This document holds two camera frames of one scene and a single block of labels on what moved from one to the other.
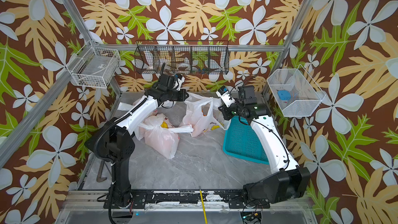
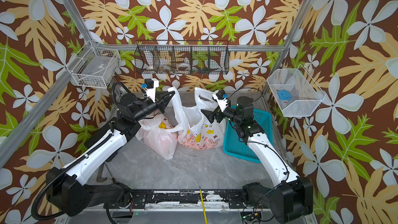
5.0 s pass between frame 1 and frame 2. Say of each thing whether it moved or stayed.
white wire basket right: stayed
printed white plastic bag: moved
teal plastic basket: stayed
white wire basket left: stayed
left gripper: moved
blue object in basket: stayed
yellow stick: stayed
